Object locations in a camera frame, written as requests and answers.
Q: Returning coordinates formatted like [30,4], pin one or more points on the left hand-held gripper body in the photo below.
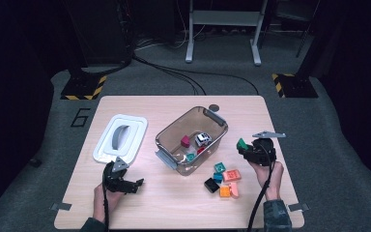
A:
[116,182]

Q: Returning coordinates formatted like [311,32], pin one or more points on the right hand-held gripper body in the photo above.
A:
[262,151]

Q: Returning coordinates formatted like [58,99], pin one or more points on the green toy block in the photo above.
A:
[242,144]

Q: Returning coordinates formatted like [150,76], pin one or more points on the salmon toy block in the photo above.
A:
[232,175]

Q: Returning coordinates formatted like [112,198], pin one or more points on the blue toy block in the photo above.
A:
[218,178]

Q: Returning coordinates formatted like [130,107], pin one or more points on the light pink toy block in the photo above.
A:
[234,190]

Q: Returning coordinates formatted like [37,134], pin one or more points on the red toy block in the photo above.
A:
[201,150]

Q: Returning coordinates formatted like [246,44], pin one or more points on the white toy car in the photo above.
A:
[203,139]

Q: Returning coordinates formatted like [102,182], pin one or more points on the black toy block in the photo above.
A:
[212,185]

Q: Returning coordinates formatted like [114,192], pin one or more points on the clear brown storage box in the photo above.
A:
[174,151]

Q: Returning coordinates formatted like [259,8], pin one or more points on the magenta toy block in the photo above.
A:
[185,141]

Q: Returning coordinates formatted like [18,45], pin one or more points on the person's left hand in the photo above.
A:
[104,201]

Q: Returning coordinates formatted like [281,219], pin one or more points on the person's right hand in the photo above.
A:
[269,179]

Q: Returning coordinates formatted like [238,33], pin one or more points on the grey table grommet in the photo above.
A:
[214,107]

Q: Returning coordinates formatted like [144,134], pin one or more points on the grey tape strip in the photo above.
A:
[299,207]
[61,206]

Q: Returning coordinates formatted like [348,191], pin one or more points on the black striped stand base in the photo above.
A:
[82,87]
[298,86]

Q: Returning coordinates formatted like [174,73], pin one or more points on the dark curtain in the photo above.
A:
[13,96]
[357,80]

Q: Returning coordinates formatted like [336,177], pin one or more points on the white metal stand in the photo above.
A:
[225,17]

